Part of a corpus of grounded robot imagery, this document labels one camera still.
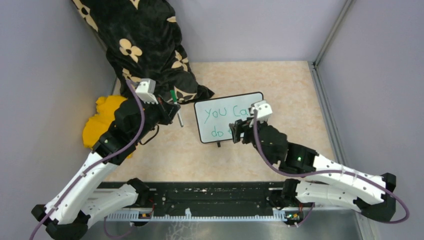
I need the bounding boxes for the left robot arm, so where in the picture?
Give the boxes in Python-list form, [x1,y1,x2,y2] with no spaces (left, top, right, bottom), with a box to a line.
[31,95,180,240]

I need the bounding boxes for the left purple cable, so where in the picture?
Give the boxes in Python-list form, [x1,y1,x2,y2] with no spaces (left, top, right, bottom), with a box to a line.
[29,80,147,240]

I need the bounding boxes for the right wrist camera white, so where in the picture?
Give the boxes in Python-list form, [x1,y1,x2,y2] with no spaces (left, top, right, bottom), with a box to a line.
[249,99,273,125]

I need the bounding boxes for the yellow cloth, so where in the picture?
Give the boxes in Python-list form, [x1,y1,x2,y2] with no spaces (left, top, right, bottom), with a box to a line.
[82,95,127,150]

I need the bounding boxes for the aluminium frame rail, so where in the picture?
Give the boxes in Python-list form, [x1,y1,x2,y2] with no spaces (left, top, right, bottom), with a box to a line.
[309,0,374,173]

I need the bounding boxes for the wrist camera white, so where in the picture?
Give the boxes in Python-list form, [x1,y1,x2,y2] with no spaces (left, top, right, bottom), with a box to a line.
[135,78,159,105]
[249,99,273,125]

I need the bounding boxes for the white slotted cable duct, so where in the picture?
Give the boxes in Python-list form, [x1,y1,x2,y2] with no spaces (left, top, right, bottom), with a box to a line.
[106,208,307,225]

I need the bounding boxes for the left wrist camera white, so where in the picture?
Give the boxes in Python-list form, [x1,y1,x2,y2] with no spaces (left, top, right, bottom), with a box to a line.
[135,78,159,105]

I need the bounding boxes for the purple cable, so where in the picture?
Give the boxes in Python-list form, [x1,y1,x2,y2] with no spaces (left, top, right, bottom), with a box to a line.
[29,80,147,240]
[252,109,411,225]

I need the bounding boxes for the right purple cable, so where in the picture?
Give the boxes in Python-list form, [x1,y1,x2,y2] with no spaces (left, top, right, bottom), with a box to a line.
[252,109,411,225]

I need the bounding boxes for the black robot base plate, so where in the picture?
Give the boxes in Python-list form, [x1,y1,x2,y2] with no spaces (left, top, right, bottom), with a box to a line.
[105,180,299,218]

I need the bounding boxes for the white whiteboard black frame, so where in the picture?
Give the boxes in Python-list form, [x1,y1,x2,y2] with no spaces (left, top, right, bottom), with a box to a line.
[193,91,264,144]

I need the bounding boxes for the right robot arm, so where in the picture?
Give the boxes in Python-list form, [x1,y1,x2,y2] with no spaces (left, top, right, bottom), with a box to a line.
[229,117,396,223]

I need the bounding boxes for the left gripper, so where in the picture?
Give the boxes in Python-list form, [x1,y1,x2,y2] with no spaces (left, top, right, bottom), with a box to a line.
[132,93,181,143]

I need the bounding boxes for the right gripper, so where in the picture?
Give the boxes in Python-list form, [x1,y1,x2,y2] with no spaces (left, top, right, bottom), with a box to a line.
[229,115,274,166]

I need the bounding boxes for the green white marker pen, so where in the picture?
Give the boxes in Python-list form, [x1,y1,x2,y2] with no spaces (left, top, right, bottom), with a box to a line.
[174,101,184,128]

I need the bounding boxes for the black floral blanket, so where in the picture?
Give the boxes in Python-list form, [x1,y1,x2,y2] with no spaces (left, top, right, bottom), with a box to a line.
[73,0,214,104]

